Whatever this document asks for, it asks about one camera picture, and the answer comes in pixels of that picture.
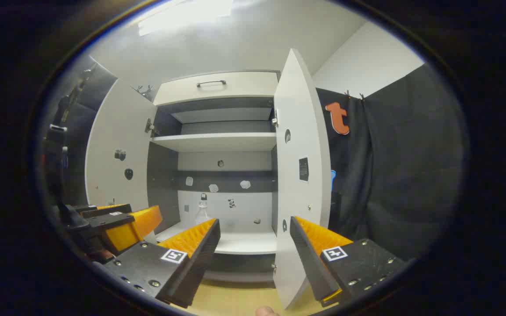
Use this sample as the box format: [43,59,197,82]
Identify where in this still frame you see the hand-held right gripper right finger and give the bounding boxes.
[289,216,407,308]

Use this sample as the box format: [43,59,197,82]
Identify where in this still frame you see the white cabinet drawer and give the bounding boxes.
[153,72,279,106]

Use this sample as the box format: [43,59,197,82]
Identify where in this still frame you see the white cabinet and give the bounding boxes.
[147,70,280,284]

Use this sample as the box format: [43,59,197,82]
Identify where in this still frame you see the black backdrop cloth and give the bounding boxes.
[316,64,469,262]

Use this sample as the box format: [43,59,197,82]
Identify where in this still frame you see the white cabinet shelf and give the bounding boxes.
[155,222,278,255]
[151,133,278,153]

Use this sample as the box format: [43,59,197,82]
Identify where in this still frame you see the white door with camera sticker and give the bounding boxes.
[85,79,158,244]

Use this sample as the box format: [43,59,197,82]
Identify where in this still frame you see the white door with cat sticker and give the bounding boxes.
[273,48,333,310]

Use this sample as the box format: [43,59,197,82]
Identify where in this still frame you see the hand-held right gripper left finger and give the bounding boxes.
[104,218,221,309]

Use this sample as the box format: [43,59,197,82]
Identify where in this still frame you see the clear plastic bottle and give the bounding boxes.
[195,193,210,225]

